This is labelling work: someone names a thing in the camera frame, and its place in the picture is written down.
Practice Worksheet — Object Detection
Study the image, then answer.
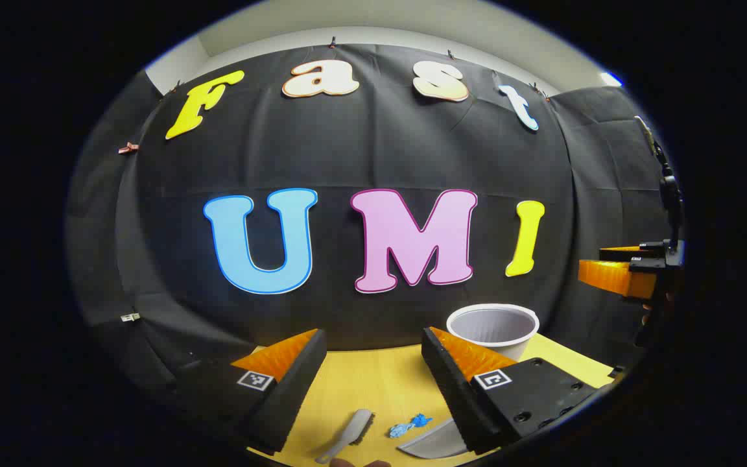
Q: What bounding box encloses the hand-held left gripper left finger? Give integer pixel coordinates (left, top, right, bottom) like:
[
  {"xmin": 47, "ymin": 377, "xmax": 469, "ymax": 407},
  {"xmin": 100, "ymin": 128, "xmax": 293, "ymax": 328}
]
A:
[{"xmin": 176, "ymin": 328, "xmax": 327, "ymax": 455}]

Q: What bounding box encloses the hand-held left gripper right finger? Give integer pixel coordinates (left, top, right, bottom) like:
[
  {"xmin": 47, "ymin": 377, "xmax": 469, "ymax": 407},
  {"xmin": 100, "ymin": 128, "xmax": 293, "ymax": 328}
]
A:
[{"xmin": 421, "ymin": 326, "xmax": 608, "ymax": 455}]

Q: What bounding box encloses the grey dustpan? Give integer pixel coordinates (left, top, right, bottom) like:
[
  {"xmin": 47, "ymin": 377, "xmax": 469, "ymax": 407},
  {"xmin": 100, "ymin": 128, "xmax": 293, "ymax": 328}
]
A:
[{"xmin": 397, "ymin": 417, "xmax": 471, "ymax": 460}]

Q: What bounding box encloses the small grey broom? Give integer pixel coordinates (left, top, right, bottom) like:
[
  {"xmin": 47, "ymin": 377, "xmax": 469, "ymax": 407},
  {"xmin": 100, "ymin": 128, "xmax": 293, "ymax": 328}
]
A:
[{"xmin": 315, "ymin": 409, "xmax": 374, "ymax": 464}]

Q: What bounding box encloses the white ribbed garbage bin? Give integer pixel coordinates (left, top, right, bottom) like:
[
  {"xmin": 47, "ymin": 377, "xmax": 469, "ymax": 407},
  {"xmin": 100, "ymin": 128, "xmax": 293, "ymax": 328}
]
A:
[{"xmin": 446, "ymin": 304, "xmax": 540, "ymax": 362}]

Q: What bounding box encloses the yellow wooden desktop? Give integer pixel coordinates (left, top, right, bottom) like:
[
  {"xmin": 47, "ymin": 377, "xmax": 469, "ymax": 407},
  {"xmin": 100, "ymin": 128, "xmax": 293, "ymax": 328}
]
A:
[{"xmin": 247, "ymin": 333, "xmax": 615, "ymax": 467}]

